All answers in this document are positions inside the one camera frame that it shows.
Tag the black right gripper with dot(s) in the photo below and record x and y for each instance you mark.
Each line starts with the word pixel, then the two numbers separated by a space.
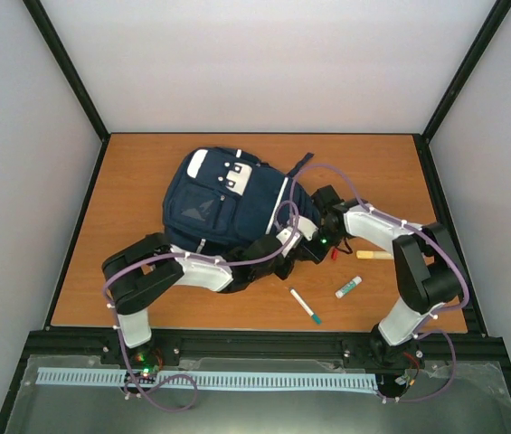
pixel 317 255

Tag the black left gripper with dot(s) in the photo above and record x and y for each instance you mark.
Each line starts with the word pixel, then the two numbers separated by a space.
pixel 282 273

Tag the green capped white marker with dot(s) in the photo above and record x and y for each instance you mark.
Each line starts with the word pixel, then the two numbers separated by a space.
pixel 311 313

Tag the navy blue student backpack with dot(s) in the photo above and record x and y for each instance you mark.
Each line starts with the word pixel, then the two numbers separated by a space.
pixel 224 199

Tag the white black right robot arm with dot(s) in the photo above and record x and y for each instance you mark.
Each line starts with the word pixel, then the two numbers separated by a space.
pixel 429 274

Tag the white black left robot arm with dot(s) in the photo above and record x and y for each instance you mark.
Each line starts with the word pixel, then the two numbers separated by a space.
pixel 138 275

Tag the yellow highlighter pen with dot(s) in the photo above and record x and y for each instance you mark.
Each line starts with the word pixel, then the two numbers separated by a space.
pixel 376 255

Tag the green white glue stick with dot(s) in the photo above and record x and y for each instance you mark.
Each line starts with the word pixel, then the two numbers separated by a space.
pixel 348 287

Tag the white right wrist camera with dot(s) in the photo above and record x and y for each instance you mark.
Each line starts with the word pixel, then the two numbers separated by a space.
pixel 307 228

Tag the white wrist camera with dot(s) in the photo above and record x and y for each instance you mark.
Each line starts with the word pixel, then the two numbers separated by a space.
pixel 307 228
pixel 289 239

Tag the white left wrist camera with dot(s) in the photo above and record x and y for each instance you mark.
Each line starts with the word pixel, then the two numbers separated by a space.
pixel 289 239

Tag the light blue slotted cable duct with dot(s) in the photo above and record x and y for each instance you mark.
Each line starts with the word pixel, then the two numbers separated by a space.
pixel 220 381

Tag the metal front base plate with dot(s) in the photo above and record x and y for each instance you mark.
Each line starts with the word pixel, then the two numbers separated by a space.
pixel 461 397

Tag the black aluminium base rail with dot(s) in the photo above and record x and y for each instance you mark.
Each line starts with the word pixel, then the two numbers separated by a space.
pixel 351 349

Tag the black right frame post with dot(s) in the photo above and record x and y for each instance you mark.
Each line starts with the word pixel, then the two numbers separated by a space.
pixel 495 17

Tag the black frame post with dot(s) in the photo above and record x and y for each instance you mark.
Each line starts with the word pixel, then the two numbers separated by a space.
pixel 495 17
pixel 52 39

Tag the black left frame post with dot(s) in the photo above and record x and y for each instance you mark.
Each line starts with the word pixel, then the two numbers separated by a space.
pixel 52 39

